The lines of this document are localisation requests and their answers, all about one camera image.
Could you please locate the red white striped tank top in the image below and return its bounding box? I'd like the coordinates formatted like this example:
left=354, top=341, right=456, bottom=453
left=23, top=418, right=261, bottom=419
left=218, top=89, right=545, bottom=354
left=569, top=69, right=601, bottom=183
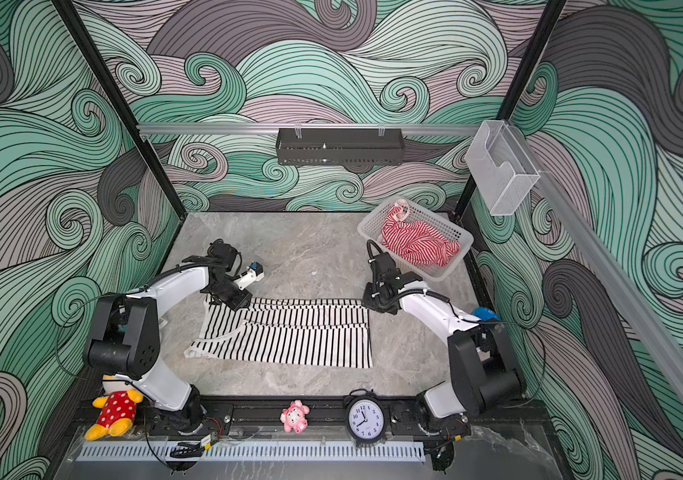
left=381, top=199, right=461, bottom=267

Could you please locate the black white striped tank top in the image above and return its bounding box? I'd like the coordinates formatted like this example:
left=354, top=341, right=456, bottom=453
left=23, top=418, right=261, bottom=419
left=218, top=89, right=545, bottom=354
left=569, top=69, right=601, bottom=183
left=184, top=298, right=373, bottom=369

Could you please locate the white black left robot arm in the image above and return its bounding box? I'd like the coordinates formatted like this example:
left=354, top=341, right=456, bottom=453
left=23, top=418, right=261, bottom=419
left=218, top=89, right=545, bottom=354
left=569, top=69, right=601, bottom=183
left=83, top=239, right=264, bottom=440

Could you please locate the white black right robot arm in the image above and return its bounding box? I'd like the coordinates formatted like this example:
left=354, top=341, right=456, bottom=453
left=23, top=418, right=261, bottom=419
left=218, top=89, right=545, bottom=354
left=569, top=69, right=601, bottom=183
left=363, top=240, right=527, bottom=428

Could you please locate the white plastic laundry basket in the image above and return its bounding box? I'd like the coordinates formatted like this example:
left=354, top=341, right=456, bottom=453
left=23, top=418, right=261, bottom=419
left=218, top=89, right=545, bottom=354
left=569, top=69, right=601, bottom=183
left=357, top=197, right=475, bottom=282

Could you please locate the blue round lid object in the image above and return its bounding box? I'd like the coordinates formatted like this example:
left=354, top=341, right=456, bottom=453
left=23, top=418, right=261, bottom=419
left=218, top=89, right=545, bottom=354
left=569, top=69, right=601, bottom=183
left=473, top=307, right=499, bottom=322

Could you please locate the black analog alarm clock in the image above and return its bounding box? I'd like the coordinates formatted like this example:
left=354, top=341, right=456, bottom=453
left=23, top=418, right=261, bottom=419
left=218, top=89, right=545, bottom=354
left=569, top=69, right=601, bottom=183
left=343, top=388, right=389, bottom=447

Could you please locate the pink plush toy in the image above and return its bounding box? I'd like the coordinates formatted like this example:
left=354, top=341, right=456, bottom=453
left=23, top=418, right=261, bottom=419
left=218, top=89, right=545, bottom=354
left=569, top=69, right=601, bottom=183
left=280, top=400, right=310, bottom=434

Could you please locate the yellow red plush doll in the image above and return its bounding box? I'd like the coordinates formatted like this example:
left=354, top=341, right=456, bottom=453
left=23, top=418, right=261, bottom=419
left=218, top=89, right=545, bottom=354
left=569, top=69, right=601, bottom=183
left=84, top=375, right=144, bottom=441

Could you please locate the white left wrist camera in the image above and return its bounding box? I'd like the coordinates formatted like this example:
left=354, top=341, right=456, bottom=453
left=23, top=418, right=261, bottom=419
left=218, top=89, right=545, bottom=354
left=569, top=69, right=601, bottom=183
left=233, top=262, right=264, bottom=291

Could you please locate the black wall shelf tray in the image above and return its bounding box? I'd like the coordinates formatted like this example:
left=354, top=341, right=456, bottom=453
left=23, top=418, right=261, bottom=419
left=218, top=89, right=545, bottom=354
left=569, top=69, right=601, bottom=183
left=275, top=127, right=405, bottom=168

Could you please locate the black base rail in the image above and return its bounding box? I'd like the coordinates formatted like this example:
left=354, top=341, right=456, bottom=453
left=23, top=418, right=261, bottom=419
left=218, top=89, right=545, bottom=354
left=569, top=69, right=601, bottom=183
left=70, top=394, right=553, bottom=442

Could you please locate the clear plastic wall bin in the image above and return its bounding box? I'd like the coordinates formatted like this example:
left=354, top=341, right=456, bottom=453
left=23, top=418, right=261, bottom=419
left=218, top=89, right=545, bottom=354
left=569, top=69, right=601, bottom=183
left=465, top=120, right=541, bottom=217

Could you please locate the white slotted cable duct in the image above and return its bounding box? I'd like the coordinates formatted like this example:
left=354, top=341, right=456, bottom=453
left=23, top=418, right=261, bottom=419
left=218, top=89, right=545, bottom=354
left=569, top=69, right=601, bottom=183
left=75, top=440, right=427, bottom=463

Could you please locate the black vertical frame post left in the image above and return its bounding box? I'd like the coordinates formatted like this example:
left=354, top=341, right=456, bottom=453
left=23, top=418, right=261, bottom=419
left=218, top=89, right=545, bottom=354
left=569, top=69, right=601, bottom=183
left=51, top=0, right=187, bottom=220

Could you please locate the black vertical frame post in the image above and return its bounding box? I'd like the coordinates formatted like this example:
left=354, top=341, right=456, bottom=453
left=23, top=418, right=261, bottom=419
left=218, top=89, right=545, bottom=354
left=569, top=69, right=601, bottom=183
left=51, top=0, right=187, bottom=220
left=455, top=1, right=565, bottom=219

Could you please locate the black vertical frame post right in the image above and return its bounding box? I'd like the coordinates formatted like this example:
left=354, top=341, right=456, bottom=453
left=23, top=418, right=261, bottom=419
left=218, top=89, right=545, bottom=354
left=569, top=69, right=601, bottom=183
left=455, top=1, right=565, bottom=219

